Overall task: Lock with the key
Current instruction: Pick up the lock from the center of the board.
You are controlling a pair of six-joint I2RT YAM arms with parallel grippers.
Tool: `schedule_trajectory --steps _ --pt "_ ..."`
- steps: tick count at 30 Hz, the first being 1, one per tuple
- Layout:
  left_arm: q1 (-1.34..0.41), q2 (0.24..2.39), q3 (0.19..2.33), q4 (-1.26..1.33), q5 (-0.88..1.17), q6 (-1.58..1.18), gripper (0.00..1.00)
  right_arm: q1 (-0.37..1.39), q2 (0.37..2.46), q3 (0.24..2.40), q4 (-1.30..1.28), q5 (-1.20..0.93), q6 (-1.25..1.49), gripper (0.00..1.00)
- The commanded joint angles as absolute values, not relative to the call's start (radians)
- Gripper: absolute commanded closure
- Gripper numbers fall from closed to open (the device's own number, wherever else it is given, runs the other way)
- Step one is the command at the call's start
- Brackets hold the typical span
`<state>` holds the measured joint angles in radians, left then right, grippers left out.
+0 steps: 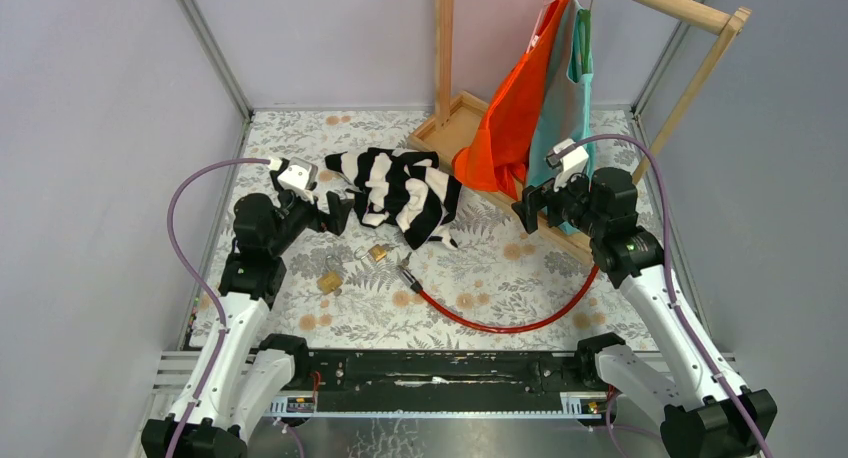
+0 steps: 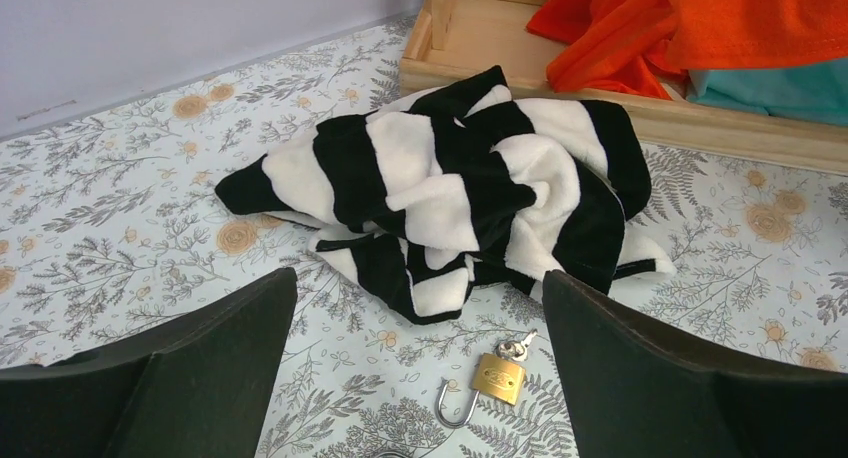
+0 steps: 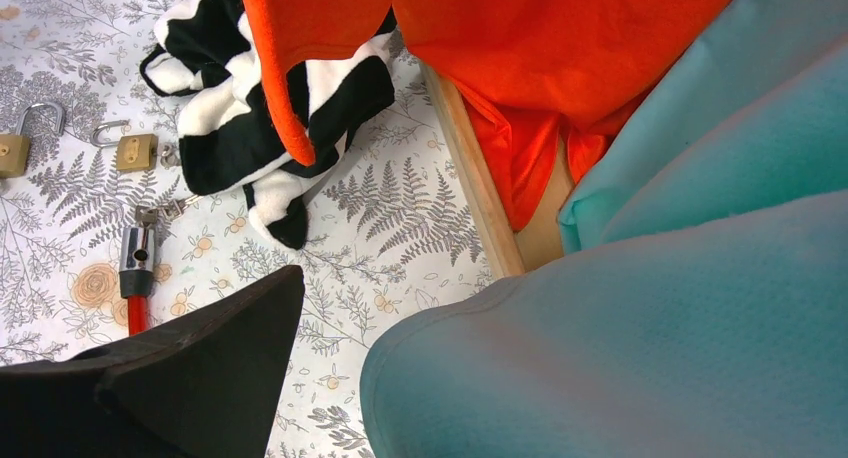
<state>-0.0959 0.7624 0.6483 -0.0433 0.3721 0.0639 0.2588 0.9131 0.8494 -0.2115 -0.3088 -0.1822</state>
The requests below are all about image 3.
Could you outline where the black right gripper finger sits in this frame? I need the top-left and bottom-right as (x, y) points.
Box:
(1, 265), (305, 457)

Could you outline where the red cable lock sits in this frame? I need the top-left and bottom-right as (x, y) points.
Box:
(118, 223), (156, 336)

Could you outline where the small brass padlock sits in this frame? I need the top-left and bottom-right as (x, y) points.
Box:
(90, 119), (158, 173)

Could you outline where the black white striped garment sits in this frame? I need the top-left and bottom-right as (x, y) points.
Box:
(140, 0), (396, 249)

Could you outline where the floral table mat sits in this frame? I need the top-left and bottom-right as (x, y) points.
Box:
(1, 0), (491, 457)

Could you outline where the orange t-shirt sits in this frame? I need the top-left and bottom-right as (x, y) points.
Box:
(243, 0), (732, 231)

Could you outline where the teal t-shirt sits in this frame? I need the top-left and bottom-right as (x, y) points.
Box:
(360, 0), (847, 457)

